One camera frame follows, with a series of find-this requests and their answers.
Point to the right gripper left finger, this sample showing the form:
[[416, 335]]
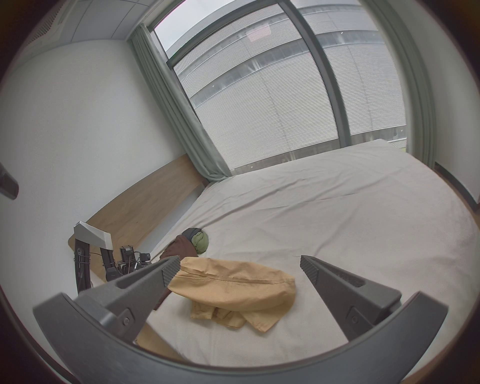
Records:
[[146, 285]]

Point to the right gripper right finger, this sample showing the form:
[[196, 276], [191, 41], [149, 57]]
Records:
[[337, 288]]

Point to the tan shorts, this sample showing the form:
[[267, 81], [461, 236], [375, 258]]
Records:
[[240, 288]]

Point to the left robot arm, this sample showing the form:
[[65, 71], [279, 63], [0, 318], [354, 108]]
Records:
[[92, 234]]

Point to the bed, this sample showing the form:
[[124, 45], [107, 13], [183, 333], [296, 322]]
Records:
[[318, 210]]

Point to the brown garment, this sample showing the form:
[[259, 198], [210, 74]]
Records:
[[176, 249]]

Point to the black garment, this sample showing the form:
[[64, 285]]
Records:
[[190, 233]]

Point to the green garment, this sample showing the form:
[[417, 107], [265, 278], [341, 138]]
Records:
[[201, 243]]

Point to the grey-green curtain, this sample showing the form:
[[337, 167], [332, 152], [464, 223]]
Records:
[[412, 75], [180, 112]]

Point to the window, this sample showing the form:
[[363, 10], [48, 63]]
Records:
[[270, 93]]

